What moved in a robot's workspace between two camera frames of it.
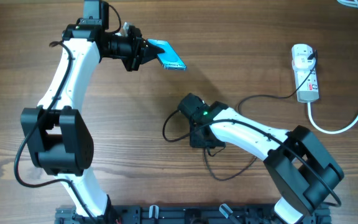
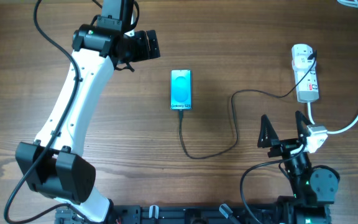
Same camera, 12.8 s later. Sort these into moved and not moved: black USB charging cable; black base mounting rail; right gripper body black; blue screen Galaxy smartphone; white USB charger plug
Moved: blue screen Galaxy smartphone; right gripper body black; black USB charging cable
Not moved: white USB charger plug; black base mounting rail
